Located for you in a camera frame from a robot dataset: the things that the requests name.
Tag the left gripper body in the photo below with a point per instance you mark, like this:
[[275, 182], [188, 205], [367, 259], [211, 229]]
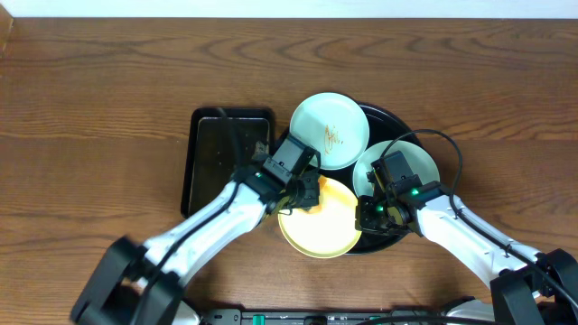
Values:
[[300, 192]]

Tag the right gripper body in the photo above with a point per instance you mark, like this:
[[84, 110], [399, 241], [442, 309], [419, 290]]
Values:
[[377, 217]]

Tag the yellow plate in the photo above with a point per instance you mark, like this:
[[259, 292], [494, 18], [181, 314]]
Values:
[[326, 230]]

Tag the light blue plate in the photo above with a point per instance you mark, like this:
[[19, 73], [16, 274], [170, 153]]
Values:
[[418, 159], [334, 125]]

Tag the light blue plate top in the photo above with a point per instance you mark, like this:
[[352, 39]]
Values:
[[334, 125]]

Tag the green orange sponge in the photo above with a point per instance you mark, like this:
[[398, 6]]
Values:
[[308, 193]]

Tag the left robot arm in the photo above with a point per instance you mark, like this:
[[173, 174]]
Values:
[[145, 284]]

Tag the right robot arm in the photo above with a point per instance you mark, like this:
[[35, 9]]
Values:
[[527, 286]]

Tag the black round tray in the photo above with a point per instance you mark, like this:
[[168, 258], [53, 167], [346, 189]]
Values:
[[383, 126]]

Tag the black rectangular tray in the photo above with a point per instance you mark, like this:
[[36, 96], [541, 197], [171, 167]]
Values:
[[211, 156]]

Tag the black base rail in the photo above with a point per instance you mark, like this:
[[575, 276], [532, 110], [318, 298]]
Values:
[[240, 317]]

